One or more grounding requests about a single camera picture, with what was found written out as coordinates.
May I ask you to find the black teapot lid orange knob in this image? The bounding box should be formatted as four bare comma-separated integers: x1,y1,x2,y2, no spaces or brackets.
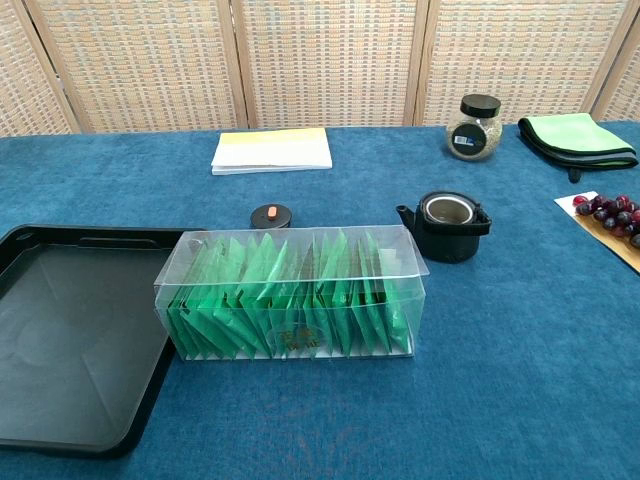
250,203,293,231

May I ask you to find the metal teapot strainer basket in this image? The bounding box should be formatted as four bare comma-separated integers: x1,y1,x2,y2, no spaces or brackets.
425,195,474,225

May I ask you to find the glass jar with black lid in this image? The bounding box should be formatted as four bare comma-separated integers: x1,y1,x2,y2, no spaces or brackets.
445,94,503,163

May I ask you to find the black cast iron teapot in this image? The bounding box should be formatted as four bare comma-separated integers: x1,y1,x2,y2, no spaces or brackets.
395,189,495,264

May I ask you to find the blue tablecloth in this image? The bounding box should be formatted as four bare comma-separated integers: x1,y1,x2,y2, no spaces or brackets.
0,121,640,480

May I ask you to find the white paper stack yellow cover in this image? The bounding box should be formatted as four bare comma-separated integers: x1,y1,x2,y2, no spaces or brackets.
210,128,334,177

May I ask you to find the red grape bunch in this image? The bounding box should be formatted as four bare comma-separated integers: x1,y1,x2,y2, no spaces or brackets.
572,193,640,250

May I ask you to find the folded green microfiber cloth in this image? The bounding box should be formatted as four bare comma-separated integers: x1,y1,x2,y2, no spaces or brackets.
517,113,640,182

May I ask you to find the green foil sachet packet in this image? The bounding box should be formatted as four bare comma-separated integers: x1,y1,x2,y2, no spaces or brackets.
243,232,282,302
384,294,414,352
355,230,392,349
167,298,202,359
319,228,352,302

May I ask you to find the light wooden serving board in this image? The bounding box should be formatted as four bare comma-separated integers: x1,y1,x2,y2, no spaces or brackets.
553,190,640,276

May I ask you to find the woven wicker folding screen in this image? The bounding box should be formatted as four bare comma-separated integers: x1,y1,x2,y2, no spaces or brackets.
0,0,640,136

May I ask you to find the black plastic tray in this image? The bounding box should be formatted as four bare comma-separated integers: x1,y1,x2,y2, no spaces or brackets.
0,224,207,460

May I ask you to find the transparent plastic tea bag box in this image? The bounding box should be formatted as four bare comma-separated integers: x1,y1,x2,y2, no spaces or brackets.
152,224,431,362

